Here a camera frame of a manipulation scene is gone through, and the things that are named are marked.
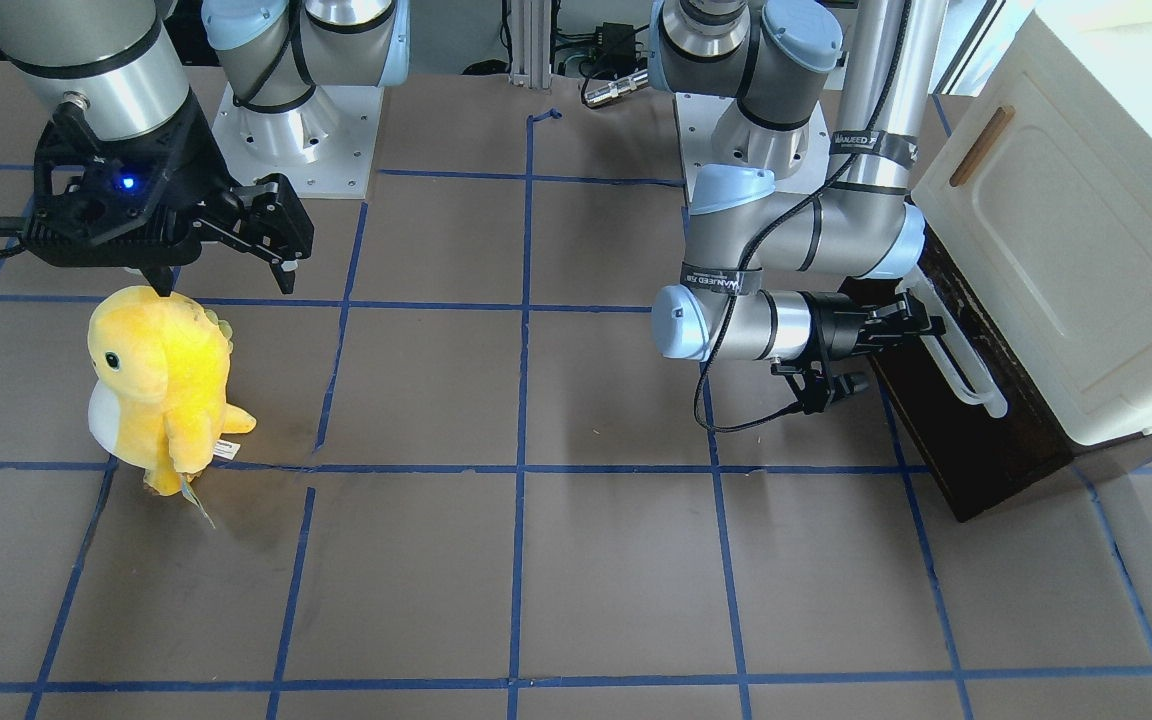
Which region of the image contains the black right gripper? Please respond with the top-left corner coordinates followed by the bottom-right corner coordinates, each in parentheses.
top-left (20, 94), bottom-right (314, 300)

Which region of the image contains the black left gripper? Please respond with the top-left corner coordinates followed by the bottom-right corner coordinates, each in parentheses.
top-left (808, 291), bottom-right (946, 373)

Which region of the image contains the dark wooden drawer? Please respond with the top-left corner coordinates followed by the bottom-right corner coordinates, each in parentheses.
top-left (899, 266), bottom-right (1069, 477)

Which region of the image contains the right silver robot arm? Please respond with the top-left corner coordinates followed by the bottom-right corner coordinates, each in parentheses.
top-left (0, 1), bottom-right (410, 296)

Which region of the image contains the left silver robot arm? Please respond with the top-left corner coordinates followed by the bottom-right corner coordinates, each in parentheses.
top-left (647, 1), bottom-right (948, 361)

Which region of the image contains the yellow plush toy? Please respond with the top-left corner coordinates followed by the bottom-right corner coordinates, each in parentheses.
top-left (88, 286), bottom-right (257, 497)

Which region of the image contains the dark wooden cabinet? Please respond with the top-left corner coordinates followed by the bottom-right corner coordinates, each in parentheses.
top-left (869, 229), bottom-right (1152, 521)

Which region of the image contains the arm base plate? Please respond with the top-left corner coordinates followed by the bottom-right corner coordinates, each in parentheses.
top-left (212, 86), bottom-right (385, 199)
top-left (675, 94), bottom-right (829, 211)

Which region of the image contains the aluminium frame post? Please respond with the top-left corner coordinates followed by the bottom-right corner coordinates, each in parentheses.
top-left (506, 0), bottom-right (554, 92)

